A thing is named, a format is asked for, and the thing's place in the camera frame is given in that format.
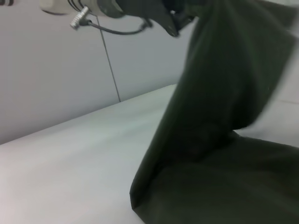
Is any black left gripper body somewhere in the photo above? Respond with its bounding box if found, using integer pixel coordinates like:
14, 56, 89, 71
97, 0, 197, 37

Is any dark green t-shirt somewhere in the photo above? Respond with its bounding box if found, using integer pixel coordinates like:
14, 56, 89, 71
129, 0, 299, 224

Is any dark left arm cable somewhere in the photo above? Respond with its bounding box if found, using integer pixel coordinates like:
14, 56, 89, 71
87, 18, 152, 35

